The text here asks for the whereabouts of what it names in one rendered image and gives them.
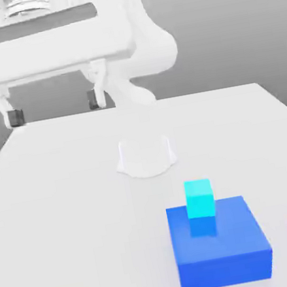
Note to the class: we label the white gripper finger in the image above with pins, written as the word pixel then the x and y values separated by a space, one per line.
pixel 7 109
pixel 97 87

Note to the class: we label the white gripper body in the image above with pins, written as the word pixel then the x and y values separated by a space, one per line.
pixel 37 53

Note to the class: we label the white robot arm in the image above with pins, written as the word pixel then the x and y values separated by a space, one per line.
pixel 146 39

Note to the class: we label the small cyan cube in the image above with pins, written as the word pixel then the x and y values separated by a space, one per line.
pixel 199 198

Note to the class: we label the large blue box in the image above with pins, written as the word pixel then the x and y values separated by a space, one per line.
pixel 220 249

